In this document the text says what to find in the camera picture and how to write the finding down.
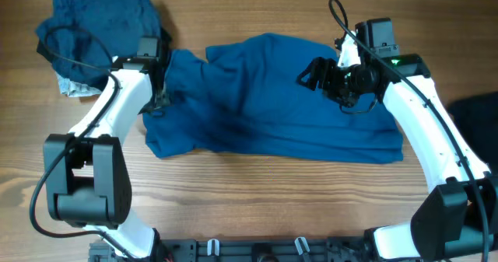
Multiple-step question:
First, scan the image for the dark blue folded garment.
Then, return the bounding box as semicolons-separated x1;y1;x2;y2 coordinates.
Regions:
36;0;171;91

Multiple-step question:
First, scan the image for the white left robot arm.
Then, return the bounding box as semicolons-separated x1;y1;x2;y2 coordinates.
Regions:
44;53;168;261

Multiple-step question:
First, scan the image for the grey white folded garment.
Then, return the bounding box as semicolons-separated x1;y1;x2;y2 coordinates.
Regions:
56;73;101;97

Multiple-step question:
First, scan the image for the black garment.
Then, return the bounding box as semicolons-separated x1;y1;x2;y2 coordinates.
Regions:
447;92;498;175

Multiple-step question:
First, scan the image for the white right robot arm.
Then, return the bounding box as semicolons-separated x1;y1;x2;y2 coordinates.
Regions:
297;31;497;261

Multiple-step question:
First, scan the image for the blue polo shirt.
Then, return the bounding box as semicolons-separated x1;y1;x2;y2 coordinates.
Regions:
143;33;403;163

